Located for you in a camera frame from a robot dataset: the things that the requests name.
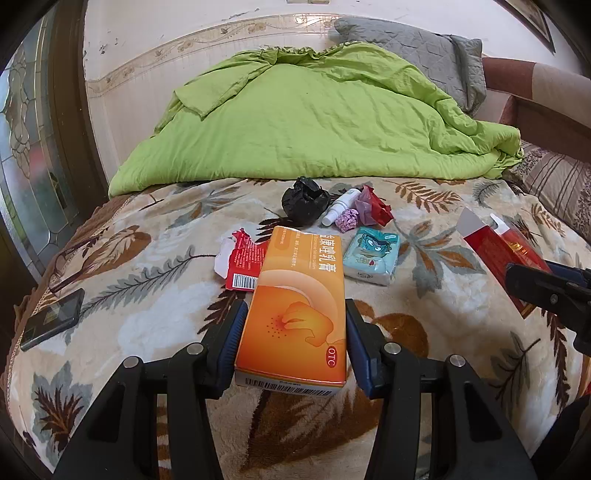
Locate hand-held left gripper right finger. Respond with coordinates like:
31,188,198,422
344,298,536,480

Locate purple crumpled wrapper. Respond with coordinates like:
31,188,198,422
335,209,361,233

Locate stained glass window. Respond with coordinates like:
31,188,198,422
0,23,107,278

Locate black phone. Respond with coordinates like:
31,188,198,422
19,288,86,352

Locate teal tissue pack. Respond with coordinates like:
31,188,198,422
342,227,400,286

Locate eyeglasses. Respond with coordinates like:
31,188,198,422
46,251,93,296

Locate leaf printed blanket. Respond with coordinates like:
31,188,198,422
0,175,591,480

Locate black plastic bag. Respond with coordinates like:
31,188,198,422
281,176,329,227

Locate orange medicine box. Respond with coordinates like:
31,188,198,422
235,225,348,398

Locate small white bottle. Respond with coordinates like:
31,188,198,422
322,189,360,227

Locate striped beige pillow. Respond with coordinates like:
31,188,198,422
503,138,591,259

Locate grey quilted pillow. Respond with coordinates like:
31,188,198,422
333,17,485,116

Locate torn red cardboard box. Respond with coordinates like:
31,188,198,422
215,228,269,291

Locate red cigarette box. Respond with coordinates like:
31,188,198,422
457,206,546,319

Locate red snack bag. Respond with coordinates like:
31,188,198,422
355,185,393,228

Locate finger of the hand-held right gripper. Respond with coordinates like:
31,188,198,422
545,261,591,288
504,262,591,356

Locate green quilt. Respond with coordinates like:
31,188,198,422
108,41,525,197

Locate dark framed picture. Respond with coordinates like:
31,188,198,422
499,0,557,54

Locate brown headboard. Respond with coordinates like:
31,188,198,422
475,55,591,158

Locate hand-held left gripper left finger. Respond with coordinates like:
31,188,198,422
53,299,250,480

